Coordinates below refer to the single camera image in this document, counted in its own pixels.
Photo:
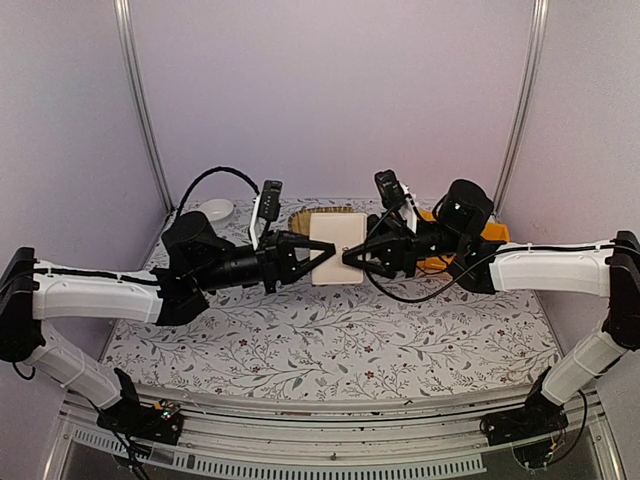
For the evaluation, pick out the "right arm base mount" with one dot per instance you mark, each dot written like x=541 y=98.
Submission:
x=538 y=416

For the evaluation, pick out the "aluminium frame post right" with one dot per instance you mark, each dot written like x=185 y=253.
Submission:
x=532 y=62

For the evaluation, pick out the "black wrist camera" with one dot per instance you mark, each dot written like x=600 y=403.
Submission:
x=397 y=197
x=265 y=211

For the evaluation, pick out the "yellow bin left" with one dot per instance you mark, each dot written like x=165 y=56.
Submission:
x=437 y=264

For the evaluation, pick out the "aluminium front rail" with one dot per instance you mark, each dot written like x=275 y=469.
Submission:
x=408 y=438

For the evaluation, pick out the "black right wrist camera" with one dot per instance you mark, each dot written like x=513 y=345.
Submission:
x=397 y=197

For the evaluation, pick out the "yellow bin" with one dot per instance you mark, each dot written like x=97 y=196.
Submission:
x=496 y=232
x=437 y=264

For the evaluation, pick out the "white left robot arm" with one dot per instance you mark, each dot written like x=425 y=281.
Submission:
x=34 y=291

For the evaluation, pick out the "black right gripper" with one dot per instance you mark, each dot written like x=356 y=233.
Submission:
x=395 y=248

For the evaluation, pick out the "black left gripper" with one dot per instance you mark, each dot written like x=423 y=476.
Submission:
x=272 y=261

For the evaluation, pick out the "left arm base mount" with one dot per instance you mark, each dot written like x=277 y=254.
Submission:
x=162 y=422

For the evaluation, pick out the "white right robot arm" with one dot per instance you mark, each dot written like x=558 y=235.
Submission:
x=608 y=269

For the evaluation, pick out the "small white bowl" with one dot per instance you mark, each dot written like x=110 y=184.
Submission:
x=217 y=210

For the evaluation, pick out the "floral patterned table mat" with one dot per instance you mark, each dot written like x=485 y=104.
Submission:
x=406 y=338

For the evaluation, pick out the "aluminium frame post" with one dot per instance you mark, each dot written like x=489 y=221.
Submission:
x=532 y=62
x=124 y=24

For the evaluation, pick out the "yellow bin right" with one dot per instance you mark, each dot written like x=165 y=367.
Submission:
x=496 y=232

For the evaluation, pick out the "aluminium frame post left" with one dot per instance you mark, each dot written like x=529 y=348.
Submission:
x=124 y=24

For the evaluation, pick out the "woven bamboo tray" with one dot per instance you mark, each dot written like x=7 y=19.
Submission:
x=300 y=221

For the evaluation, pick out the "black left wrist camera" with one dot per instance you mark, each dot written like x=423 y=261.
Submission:
x=265 y=211

